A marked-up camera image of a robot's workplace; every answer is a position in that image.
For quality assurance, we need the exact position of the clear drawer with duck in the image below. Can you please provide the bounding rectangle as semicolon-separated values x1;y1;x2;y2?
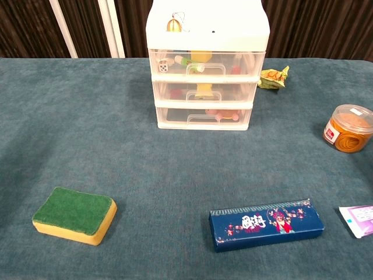
152;80;259;103

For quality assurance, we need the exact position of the clear drawer with pink toy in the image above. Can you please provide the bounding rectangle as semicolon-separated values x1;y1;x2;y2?
155;106;253;125

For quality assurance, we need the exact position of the clear drawer with dice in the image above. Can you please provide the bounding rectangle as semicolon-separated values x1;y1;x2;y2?
148;48;266;77

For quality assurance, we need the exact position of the white plastic drawer cabinet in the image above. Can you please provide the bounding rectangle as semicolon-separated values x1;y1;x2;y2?
145;0;271;131

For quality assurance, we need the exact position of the pink toy figure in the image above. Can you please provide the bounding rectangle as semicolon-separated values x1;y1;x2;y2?
205;108;240;121

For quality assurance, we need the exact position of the teal table cloth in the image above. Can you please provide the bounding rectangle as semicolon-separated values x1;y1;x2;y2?
0;57;373;280

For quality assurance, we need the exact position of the green and white toy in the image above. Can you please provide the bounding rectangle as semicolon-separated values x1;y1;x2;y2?
174;55;193;67

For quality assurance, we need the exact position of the yellow toy block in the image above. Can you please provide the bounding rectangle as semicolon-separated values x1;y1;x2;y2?
191;51;213;64

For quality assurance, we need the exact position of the green snack packet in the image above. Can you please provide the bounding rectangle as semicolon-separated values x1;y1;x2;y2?
257;65;290;91

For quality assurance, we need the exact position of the dark blue printed box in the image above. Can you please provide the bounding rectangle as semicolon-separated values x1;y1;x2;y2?
209;198;325;253

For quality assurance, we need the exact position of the green and yellow sponge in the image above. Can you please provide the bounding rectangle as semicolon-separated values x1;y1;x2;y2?
31;187;118;247

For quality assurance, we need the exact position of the clear jar of rubber bands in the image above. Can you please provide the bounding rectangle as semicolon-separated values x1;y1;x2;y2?
322;104;373;153

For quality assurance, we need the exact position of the purple white toothpaste tube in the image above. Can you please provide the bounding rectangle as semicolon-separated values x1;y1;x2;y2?
338;205;373;239

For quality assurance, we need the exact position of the dark brown pleated curtain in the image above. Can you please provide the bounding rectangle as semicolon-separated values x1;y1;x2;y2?
0;0;373;62

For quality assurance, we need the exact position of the gold bell keychain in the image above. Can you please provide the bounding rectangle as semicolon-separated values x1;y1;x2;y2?
166;11;190;33

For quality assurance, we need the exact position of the white partition post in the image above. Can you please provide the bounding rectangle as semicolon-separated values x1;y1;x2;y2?
49;0;79;58
97;0;126;58

